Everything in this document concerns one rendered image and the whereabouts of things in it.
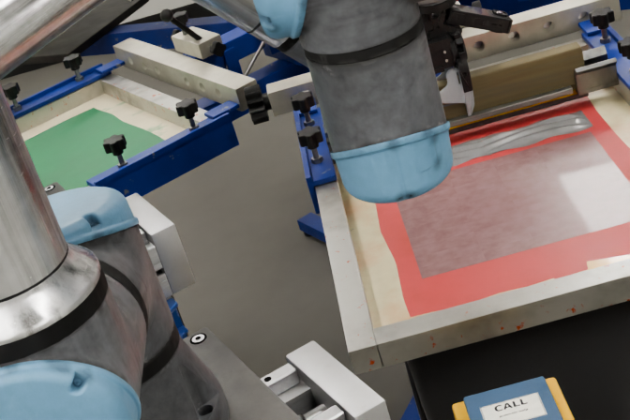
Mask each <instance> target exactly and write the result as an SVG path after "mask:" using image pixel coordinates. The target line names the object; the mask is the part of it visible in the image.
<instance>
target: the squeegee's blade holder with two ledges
mask: <svg viewBox="0 0 630 420"><path fill-rule="evenodd" d="M573 93H574V92H573V88H572V86H571V85H569V86H566V87H563V88H559V89H556V90H552V91H549V92H546V93H543V94H539V95H535V96H532V97H526V98H523V99H519V100H516V101H512V102H509V103H505V104H503V105H499V106H495V107H492V108H488V109H485V110H482V111H478V112H473V113H472V115H470V116H468V114H465V115H462V116H459V117H455V118H452V119H448V120H446V121H449V123H450V128H452V127H455V126H459V125H463V124H466V123H470V122H472V121H476V120H480V119H483V118H487V117H490V116H493V115H497V114H500V113H506V112H510V111H513V110H516V109H520V108H523V107H527V106H530V105H533V104H537V103H540V102H544V101H547V100H551V99H554V98H560V97H563V96H567V95H570V94H573Z"/></svg>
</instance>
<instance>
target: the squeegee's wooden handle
mask: <svg viewBox="0 0 630 420"><path fill-rule="evenodd" d="M581 67H585V64H584V58H583V52H582V49H581V47H580V45H579V44H578V43H577V42H574V43H570V44H567V45H563V46H560V47H557V48H553V49H550V50H546V51H543V52H537V53H534V54H530V55H527V56H523V57H520V58H517V59H514V60H510V61H506V62H503V63H500V64H497V65H493V66H490V67H483V68H480V69H477V70H474V71H470V74H471V80H472V90H473V96H474V108H473V111H472V112H473V113H475V112H478V111H482V110H485V109H488V108H492V107H495V106H499V105H503V104H505V103H509V102H512V101H516V100H519V99H523V98H528V97H532V96H535V95H539V94H543V93H546V92H549V91H552V90H556V89H559V88H563V87H566V86H569V85H571V86H572V88H573V90H575V89H577V85H576V80H575V74H574V72H575V68H581ZM437 83H438V86H439V90H440V91H441V90H442V89H444V87H445V86H446V85H447V79H443V80H439V81H437ZM442 105H443V109H444V113H445V117H446V120H448V119H452V118H455V117H459V116H462V115H465V114H467V110H466V106H465V103H443V104H442Z"/></svg>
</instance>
